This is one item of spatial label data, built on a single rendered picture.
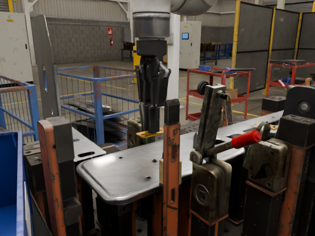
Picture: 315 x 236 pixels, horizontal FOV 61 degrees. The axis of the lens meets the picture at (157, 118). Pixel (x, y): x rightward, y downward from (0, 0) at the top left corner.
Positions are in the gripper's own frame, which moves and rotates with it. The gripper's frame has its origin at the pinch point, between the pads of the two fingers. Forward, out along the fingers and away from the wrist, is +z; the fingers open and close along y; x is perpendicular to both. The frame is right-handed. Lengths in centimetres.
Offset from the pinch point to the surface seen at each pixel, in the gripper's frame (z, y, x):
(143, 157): 9.7, -1.3, 3.7
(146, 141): 10.2, 9.0, -4.0
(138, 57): 31, 634, -391
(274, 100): 7, 9, -76
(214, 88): -11.6, -22.5, 1.3
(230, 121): 9.4, 5.8, -40.6
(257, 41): -17, 302, -489
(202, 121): -4.4, -20.0, 1.6
